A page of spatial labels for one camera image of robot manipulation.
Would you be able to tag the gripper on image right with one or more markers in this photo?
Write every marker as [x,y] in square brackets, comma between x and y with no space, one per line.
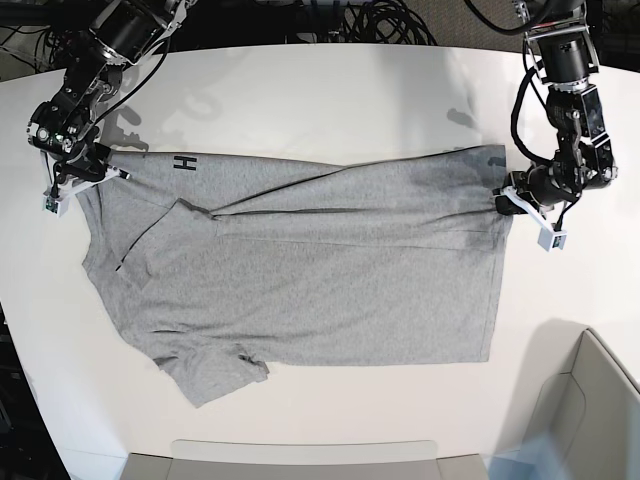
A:
[516,197]

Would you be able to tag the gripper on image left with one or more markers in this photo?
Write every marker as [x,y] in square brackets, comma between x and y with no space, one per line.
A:
[66,178]

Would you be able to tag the grey T-shirt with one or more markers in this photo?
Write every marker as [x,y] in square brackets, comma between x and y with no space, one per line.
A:
[215,266]

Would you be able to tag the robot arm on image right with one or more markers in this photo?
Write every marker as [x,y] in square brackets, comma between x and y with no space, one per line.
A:
[583,160]

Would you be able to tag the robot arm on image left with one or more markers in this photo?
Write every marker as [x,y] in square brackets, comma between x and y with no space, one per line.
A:
[64,129]

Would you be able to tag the grey chair at right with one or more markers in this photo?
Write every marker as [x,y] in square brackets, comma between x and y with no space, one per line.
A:
[585,423]

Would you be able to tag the grey chair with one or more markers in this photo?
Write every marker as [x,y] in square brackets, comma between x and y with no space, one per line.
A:
[190,459]
[585,423]

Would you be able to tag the grey chair at front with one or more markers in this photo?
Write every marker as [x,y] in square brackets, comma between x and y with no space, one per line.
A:
[190,459]

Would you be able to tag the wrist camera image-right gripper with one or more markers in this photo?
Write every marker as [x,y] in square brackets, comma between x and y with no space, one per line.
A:
[550,239]

